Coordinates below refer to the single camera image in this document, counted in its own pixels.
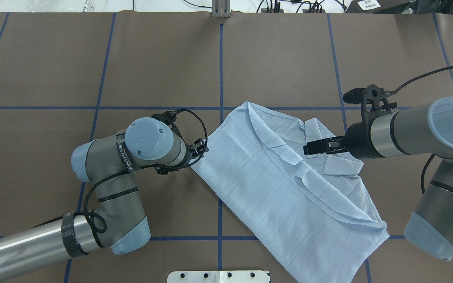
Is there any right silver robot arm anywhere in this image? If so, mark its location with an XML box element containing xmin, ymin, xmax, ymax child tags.
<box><xmin>303</xmin><ymin>96</ymin><xmax>453</xmax><ymax>261</ymax></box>

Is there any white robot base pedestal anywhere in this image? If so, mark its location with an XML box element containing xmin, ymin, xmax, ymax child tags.
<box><xmin>167</xmin><ymin>270</ymin><xmax>271</xmax><ymax>283</ymax></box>

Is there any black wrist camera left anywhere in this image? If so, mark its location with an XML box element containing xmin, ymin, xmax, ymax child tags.
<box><xmin>151</xmin><ymin>110</ymin><xmax>179</xmax><ymax>131</ymax></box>

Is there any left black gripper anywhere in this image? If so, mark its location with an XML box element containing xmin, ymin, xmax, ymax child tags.
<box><xmin>189</xmin><ymin>138</ymin><xmax>209</xmax><ymax>159</ymax></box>

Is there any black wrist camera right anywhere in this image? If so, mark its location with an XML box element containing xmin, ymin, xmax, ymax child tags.
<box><xmin>342</xmin><ymin>85</ymin><xmax>398</xmax><ymax>119</ymax></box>

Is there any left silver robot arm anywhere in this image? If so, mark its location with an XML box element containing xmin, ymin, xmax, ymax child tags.
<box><xmin>0</xmin><ymin>112</ymin><xmax>208</xmax><ymax>282</ymax></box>

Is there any grey aluminium frame post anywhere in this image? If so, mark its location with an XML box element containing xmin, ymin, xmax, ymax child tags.
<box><xmin>212</xmin><ymin>0</ymin><xmax>231</xmax><ymax>18</ymax></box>

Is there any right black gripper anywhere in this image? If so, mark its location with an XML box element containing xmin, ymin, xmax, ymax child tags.
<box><xmin>303</xmin><ymin>136</ymin><xmax>352</xmax><ymax>156</ymax></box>

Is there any light blue button-up shirt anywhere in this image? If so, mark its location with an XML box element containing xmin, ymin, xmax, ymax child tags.
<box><xmin>192</xmin><ymin>101</ymin><xmax>389</xmax><ymax>283</ymax></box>

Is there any black device with label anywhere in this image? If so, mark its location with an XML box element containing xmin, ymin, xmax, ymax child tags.
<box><xmin>346</xmin><ymin>0</ymin><xmax>433</xmax><ymax>14</ymax></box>

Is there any black cable bundle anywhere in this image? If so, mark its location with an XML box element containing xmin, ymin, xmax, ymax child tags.
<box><xmin>257</xmin><ymin>0</ymin><xmax>326</xmax><ymax>14</ymax></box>

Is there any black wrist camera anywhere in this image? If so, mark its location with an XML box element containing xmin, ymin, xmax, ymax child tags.
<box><xmin>151</xmin><ymin>110</ymin><xmax>179</xmax><ymax>131</ymax></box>
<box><xmin>342</xmin><ymin>85</ymin><xmax>398</xmax><ymax>119</ymax></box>

